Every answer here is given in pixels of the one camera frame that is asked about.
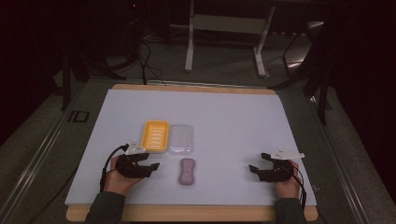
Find black floor bracket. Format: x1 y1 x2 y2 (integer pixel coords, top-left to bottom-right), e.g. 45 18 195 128
67 109 91 123

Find clear plastic lid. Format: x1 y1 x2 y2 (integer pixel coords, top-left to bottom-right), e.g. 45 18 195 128
167 123 195 157

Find person's left hand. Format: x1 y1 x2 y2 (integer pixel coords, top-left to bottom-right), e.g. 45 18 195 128
103 155 142 197

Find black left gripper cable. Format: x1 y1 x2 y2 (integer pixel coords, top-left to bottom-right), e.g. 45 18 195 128
99 143 131 193

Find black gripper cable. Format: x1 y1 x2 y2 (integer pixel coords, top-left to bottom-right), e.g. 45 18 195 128
99 143 131 193
281 161 308 210

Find person's right hand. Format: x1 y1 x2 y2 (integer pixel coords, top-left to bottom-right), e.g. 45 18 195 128
275 160 302 200

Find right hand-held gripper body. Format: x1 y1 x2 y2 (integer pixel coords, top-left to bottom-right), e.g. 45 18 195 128
262 147 305 183

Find black floor cables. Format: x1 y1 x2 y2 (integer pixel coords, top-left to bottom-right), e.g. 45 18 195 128
92 0 168 87

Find pink sponge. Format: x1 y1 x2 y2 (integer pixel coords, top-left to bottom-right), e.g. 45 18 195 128
177 157 197 187

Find white work board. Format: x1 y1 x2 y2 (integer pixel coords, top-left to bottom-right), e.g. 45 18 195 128
65 83 319 223

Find black metal stand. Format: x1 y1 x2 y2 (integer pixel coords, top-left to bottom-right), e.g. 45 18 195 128
268 17 333 126

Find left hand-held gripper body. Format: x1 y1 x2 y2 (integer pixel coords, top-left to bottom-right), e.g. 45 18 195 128
116 139 150 179

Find white table mat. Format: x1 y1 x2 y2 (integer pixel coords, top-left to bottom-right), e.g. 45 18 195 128
64 88 318 207

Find white metal desk frame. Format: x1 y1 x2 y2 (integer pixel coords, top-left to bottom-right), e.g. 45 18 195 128
184 0 277 78

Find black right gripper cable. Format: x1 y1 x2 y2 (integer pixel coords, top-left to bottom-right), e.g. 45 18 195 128
281 161 308 210

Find yellow soap dish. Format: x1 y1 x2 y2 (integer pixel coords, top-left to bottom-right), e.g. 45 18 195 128
140 119 171 154

